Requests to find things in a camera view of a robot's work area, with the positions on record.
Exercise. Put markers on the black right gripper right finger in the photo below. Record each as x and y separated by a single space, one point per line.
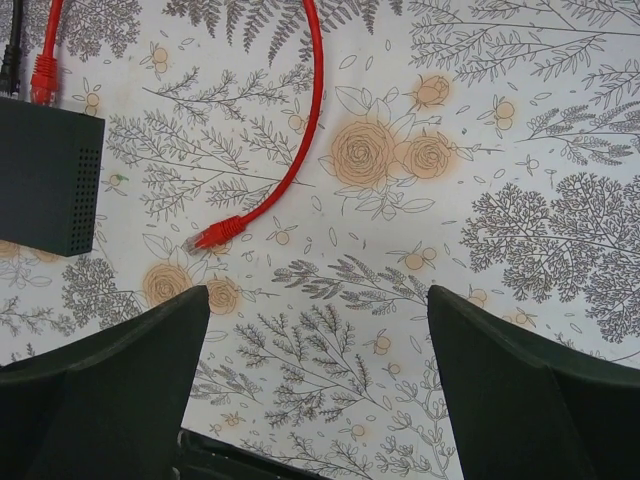
525 407

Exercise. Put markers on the black network switch box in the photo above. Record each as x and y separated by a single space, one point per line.
50 176

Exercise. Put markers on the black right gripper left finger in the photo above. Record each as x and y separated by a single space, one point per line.
108 406

